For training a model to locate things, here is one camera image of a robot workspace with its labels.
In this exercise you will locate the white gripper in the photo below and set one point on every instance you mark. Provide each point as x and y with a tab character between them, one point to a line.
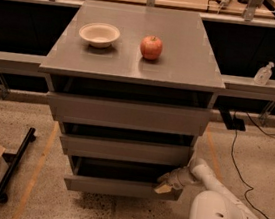
176	180

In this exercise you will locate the grey bottom drawer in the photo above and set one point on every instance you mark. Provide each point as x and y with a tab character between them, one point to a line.
120	178

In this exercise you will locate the grey drawer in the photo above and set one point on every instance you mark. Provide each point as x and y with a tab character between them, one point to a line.
128	114
124	150
120	178

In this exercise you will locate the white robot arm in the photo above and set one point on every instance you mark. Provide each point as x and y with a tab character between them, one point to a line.
215	202

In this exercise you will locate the grey middle drawer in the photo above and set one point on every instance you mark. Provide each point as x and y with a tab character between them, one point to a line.
124	150

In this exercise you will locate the grey top drawer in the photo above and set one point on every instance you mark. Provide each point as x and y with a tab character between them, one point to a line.
128	114

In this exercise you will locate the grey drawer cabinet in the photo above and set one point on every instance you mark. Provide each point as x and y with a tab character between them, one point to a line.
185	74

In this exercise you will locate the black power box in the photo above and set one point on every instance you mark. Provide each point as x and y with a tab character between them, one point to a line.
231	121

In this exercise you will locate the red apple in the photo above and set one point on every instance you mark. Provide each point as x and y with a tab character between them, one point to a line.
151	47

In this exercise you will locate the clear sanitizer bottle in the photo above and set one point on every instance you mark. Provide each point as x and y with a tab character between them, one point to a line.
264	74

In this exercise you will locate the black metal bar stand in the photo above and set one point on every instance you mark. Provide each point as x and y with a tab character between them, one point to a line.
13	160

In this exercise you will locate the white paper bowl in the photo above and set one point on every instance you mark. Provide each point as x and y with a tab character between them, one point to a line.
99	35

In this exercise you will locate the white power adapter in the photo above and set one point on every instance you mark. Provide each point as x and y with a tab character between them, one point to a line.
224	3

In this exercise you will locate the grey metal rail frame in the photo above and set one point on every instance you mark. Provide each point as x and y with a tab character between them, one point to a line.
28	28

